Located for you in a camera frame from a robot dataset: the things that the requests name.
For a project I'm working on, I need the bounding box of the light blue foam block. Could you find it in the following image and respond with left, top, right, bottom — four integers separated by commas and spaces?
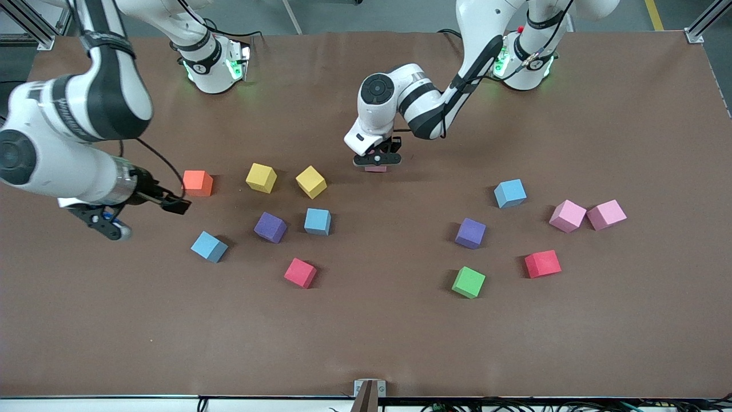
304, 208, 332, 236
494, 179, 528, 209
190, 231, 229, 264

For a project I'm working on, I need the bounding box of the yellow foam block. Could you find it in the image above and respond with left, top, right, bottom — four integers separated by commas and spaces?
295, 165, 328, 200
245, 163, 278, 194

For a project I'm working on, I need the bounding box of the purple foam block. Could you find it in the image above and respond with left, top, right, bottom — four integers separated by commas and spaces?
253, 212, 288, 244
455, 217, 487, 249

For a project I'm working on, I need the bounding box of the green foam block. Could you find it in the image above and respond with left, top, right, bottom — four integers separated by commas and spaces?
451, 266, 486, 300

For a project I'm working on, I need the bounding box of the orange foam block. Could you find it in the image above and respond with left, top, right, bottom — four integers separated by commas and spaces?
181, 170, 214, 197

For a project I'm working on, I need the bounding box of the red foam block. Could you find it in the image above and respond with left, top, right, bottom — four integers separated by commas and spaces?
284, 257, 318, 290
524, 249, 562, 279

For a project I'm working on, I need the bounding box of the brown table mat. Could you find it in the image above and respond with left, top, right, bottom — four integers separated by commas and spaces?
0, 30, 732, 399

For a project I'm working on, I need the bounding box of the black right base cable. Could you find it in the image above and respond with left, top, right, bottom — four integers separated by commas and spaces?
203, 17, 264, 39

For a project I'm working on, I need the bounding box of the aluminium frame post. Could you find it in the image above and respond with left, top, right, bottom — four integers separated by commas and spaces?
685, 0, 732, 45
0, 0, 78, 51

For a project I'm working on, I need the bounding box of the white table edge rail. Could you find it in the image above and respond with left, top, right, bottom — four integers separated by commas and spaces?
0, 396, 732, 412

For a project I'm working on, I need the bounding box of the metal edge bracket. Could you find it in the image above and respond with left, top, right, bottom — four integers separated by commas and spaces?
353, 379, 387, 412

